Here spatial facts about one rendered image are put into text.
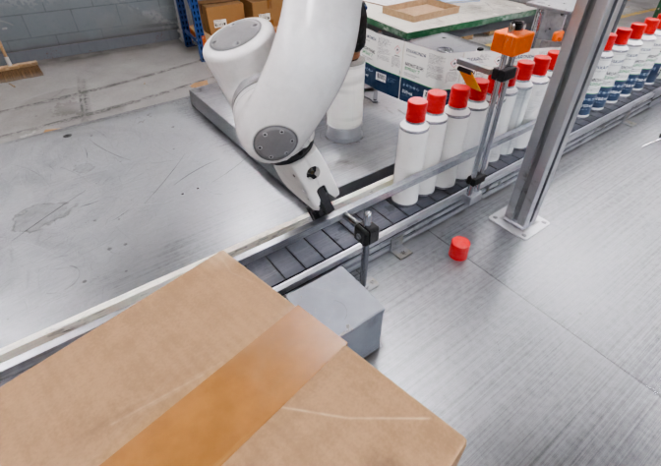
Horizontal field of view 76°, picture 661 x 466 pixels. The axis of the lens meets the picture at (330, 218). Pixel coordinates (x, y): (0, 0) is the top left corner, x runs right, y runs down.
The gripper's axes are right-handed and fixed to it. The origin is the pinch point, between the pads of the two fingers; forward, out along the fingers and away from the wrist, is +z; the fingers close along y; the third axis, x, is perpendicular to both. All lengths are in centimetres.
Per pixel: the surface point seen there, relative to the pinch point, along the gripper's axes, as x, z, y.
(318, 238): 2.2, 6.0, 0.6
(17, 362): 40.0, -16.5, -3.9
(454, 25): -137, 65, 98
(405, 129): -20.0, -3.1, -0.4
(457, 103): -31.3, -1.0, -1.5
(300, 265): 8.0, 3.9, -3.1
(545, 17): -77, 10, 12
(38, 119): 64, 77, 307
